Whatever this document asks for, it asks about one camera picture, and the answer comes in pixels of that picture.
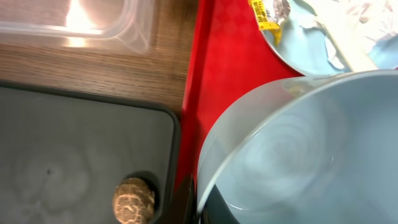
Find light blue plate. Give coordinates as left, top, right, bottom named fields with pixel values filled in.
left=261, top=1, right=397, bottom=76

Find light blue bowl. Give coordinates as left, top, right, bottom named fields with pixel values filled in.
left=196, top=70, right=397, bottom=223

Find black waste tray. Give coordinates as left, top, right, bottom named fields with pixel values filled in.
left=1, top=81, right=181, bottom=223

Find clear plastic storage bin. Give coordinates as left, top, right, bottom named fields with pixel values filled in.
left=1, top=0, right=157, bottom=53

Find yellow foil wrapper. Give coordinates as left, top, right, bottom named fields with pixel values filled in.
left=248, top=0, right=290, bottom=47

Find white tissue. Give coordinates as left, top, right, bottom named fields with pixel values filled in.
left=301, top=0, right=397, bottom=72

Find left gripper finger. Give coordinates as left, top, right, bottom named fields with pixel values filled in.
left=161, top=175, right=196, bottom=224

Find red serving tray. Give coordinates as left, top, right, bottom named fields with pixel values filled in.
left=174, top=0, right=299, bottom=189

